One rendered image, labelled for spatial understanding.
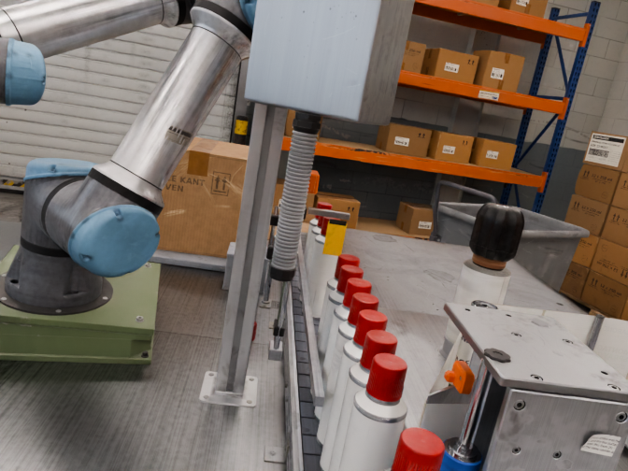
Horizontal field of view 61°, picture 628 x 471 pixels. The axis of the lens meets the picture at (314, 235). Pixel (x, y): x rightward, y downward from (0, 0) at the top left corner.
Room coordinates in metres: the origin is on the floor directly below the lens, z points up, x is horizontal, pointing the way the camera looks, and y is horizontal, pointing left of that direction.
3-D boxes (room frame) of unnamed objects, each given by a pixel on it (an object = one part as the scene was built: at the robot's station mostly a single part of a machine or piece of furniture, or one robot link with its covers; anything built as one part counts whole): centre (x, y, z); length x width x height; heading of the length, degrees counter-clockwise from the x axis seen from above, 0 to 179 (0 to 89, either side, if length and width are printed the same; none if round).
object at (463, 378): (0.45, -0.15, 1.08); 0.03 x 0.02 x 0.02; 6
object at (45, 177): (0.84, 0.41, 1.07); 0.13 x 0.12 x 0.14; 50
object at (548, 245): (3.19, -1.13, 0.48); 0.89 x 0.63 x 0.96; 125
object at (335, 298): (0.71, -0.06, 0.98); 0.05 x 0.05 x 0.20
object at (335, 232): (0.83, -0.03, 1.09); 0.03 x 0.01 x 0.06; 96
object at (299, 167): (0.65, 0.03, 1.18); 0.04 x 0.04 x 0.21
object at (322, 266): (1.01, -0.03, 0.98); 0.05 x 0.05 x 0.20
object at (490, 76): (5.10, -0.73, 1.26); 2.78 x 0.61 x 2.51; 106
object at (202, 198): (1.48, 0.34, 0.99); 0.30 x 0.24 x 0.27; 8
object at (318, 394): (1.11, 0.02, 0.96); 1.07 x 0.01 x 0.01; 6
